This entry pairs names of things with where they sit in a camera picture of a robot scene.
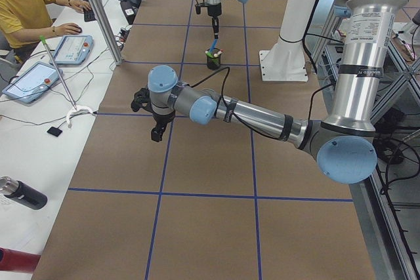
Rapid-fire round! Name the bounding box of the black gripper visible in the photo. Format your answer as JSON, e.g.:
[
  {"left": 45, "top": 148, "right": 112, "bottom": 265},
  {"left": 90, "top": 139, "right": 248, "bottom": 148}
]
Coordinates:
[
  {"left": 211, "top": 16, "right": 219, "bottom": 39},
  {"left": 151, "top": 111, "right": 175, "bottom": 142}
]

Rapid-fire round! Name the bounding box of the person in yellow shirt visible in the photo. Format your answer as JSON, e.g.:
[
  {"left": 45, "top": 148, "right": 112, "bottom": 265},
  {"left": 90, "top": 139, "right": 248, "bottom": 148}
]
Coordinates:
[{"left": 1, "top": 0, "right": 91, "bottom": 64}]

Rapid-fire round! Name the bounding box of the black water bottle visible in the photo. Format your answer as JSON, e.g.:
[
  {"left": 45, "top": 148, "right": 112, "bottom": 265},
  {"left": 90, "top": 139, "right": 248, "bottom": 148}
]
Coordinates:
[{"left": 1, "top": 176, "right": 48, "bottom": 210}]

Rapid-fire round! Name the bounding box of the near teach pendant tablet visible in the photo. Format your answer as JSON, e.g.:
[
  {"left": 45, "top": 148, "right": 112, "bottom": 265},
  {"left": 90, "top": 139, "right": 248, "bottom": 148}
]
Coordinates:
[{"left": 2, "top": 62, "right": 59, "bottom": 106}]

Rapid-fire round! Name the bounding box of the red bottle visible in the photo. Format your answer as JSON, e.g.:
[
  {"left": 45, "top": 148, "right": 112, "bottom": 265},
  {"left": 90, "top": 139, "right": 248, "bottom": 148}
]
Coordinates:
[{"left": 1, "top": 248, "right": 41, "bottom": 273}]

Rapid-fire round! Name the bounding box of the small black square pad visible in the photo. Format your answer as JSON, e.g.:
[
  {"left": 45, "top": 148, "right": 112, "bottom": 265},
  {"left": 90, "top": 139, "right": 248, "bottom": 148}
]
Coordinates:
[{"left": 47, "top": 127, "right": 62, "bottom": 137}]

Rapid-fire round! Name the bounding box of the metal rod green tip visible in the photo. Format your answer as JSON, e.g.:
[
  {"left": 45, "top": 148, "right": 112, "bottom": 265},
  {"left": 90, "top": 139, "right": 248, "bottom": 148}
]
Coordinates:
[{"left": 39, "top": 35, "right": 77, "bottom": 111}]

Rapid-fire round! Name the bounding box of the far teach pendant tablet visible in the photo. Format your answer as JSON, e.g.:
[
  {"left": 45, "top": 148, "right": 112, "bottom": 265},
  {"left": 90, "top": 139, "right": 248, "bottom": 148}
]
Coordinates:
[{"left": 52, "top": 35, "right": 93, "bottom": 66}]

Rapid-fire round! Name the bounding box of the blue highlighter pen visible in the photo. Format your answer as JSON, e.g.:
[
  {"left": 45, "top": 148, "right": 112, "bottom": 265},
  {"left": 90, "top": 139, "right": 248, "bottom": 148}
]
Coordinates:
[{"left": 209, "top": 38, "right": 218, "bottom": 54}]

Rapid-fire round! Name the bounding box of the black mesh pen cup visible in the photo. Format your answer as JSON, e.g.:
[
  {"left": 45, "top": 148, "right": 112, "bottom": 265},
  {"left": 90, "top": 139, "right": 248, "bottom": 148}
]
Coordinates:
[{"left": 206, "top": 55, "right": 221, "bottom": 70}]

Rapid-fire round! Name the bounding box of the aluminium frame post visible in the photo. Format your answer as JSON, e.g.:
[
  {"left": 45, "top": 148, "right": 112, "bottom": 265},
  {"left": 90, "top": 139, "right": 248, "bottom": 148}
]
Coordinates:
[{"left": 89, "top": 0, "right": 123, "bottom": 66}]

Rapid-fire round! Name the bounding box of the red whiteboard marker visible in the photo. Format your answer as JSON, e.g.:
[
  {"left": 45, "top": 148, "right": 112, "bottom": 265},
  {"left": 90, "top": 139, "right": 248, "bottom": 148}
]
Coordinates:
[{"left": 213, "top": 49, "right": 223, "bottom": 58}]

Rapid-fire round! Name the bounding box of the teach pendant tablet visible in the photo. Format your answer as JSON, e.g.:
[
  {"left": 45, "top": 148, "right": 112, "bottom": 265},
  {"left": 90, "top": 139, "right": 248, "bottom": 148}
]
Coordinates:
[
  {"left": 52, "top": 35, "right": 93, "bottom": 66},
  {"left": 2, "top": 62, "right": 59, "bottom": 106}
]

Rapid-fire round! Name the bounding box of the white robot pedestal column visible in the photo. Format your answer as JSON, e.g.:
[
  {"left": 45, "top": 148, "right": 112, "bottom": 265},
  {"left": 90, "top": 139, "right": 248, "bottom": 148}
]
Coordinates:
[{"left": 259, "top": 0, "right": 316, "bottom": 82}]

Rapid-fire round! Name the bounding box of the black keyboard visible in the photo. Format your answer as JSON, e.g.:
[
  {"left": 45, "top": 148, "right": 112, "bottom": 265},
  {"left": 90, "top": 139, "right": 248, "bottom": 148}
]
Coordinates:
[{"left": 81, "top": 0, "right": 96, "bottom": 22}]

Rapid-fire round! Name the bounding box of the white curved stand base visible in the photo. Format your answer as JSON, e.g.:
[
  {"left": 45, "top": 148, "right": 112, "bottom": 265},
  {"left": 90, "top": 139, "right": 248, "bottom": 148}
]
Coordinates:
[{"left": 66, "top": 105, "right": 94, "bottom": 127}]

